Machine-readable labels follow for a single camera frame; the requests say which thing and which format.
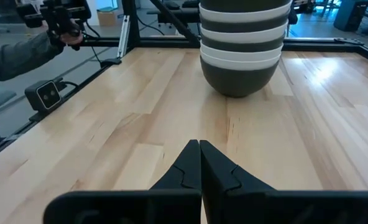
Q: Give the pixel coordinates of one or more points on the small black camera box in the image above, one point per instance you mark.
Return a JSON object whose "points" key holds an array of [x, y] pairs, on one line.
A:
{"points": [[44, 95]]}

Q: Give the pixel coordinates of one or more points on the white bowl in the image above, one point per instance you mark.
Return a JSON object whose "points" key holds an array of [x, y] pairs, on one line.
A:
{"points": [[243, 16], [240, 65], [243, 37], [240, 56]]}

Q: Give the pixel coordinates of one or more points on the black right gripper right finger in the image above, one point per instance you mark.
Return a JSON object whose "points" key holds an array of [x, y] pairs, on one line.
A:
{"points": [[249, 205]]}

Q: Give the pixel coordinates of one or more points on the cardboard box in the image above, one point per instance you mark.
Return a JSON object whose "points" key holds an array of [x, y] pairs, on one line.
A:
{"points": [[107, 18]]}

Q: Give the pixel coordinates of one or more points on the person's hand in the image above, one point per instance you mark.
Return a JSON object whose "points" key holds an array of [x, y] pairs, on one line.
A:
{"points": [[72, 38]]}

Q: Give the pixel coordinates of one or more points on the black bowl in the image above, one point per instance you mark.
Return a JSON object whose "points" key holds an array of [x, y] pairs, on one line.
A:
{"points": [[243, 26], [238, 81], [241, 47], [243, 4]]}

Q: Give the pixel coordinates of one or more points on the person's forearm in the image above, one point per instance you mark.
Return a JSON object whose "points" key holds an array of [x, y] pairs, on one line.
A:
{"points": [[16, 59]]}

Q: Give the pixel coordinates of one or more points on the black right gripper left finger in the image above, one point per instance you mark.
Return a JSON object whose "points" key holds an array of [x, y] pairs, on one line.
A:
{"points": [[171, 205]]}

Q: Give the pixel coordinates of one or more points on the silver aluminium bar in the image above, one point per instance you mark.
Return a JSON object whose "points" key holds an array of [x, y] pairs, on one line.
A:
{"points": [[124, 37]]}

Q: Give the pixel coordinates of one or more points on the dark cabinet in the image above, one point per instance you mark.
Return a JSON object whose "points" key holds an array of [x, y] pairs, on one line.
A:
{"points": [[352, 15]]}

